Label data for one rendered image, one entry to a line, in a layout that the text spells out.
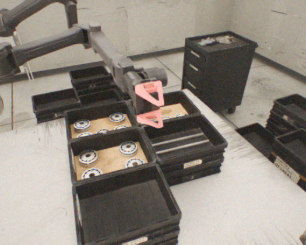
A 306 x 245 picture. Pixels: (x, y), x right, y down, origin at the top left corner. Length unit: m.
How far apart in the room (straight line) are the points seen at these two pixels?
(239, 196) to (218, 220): 0.19
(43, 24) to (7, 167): 2.77
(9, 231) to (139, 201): 0.62
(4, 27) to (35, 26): 2.68
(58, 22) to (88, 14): 0.46
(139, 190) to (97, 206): 0.20
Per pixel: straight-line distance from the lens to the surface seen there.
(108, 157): 1.37
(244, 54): 2.85
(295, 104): 2.75
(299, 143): 2.26
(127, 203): 1.17
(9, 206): 1.50
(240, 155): 1.64
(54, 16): 4.11
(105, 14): 4.24
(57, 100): 2.62
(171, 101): 1.75
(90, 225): 1.14
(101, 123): 1.61
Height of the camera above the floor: 1.79
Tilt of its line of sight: 38 degrees down
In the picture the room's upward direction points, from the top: straight up
